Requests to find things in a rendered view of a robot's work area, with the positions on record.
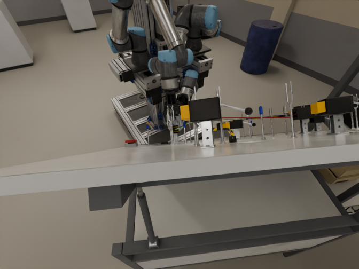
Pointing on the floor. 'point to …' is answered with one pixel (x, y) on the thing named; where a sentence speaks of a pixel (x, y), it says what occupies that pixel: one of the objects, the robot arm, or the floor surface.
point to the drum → (260, 46)
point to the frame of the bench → (237, 240)
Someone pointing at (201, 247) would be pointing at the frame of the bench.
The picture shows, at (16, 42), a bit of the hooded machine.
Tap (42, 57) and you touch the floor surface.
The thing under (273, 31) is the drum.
